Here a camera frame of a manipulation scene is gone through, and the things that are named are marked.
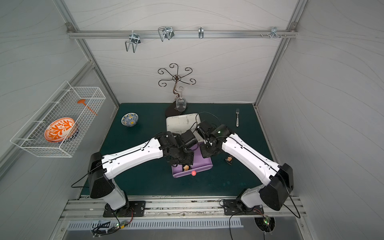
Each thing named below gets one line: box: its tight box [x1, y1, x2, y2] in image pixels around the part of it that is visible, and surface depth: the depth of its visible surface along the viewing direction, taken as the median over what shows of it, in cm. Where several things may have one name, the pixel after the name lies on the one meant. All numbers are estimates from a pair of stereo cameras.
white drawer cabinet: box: [166, 113, 204, 143], surface depth 84 cm
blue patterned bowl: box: [121, 112, 139, 127], surface depth 110 cm
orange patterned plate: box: [44, 117, 75, 143], surface depth 64 cm
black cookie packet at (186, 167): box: [182, 164, 190, 171], surface depth 74 cm
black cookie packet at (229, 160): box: [224, 155, 233, 166], surface depth 92 cm
